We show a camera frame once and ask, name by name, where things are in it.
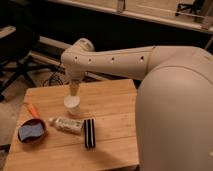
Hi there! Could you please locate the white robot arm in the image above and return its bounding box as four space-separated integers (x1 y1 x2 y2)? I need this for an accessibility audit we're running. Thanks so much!
61 38 213 171

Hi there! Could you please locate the white plastic bottle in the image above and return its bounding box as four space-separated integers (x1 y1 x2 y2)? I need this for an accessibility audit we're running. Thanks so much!
48 117 83 134

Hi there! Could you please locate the black striped brush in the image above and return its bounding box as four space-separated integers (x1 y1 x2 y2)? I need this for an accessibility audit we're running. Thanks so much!
84 119 96 149

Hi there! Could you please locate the wooden table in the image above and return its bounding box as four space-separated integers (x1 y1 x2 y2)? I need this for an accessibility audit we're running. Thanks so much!
3 80 139 171

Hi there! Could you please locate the black office chair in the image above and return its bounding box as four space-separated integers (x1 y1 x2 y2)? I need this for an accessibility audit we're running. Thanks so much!
0 26 55 102

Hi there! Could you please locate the black cable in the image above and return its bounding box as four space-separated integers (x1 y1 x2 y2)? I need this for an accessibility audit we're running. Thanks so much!
42 63 68 88

